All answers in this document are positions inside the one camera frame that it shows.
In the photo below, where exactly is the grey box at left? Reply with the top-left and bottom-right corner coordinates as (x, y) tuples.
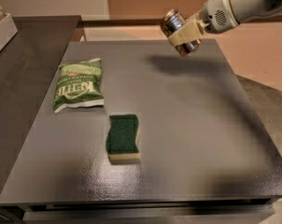
(0, 13), (18, 51)

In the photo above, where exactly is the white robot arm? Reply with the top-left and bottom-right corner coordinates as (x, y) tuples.
(168, 0), (282, 47)

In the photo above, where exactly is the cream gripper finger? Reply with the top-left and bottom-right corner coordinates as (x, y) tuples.
(186, 11), (200, 21)
(168, 20), (204, 47)

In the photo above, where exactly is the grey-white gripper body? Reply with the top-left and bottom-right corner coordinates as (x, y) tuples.
(200, 0), (239, 34)

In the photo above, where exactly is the green chip bag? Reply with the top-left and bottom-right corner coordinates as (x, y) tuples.
(52, 58), (104, 113)

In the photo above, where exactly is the dark side table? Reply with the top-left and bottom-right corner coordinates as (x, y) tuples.
(0, 15), (81, 193)

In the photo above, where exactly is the orange metal drink can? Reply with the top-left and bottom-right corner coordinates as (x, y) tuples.
(160, 9), (204, 57)

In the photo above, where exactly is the green and yellow sponge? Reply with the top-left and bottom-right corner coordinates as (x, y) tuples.
(106, 114), (140, 164)

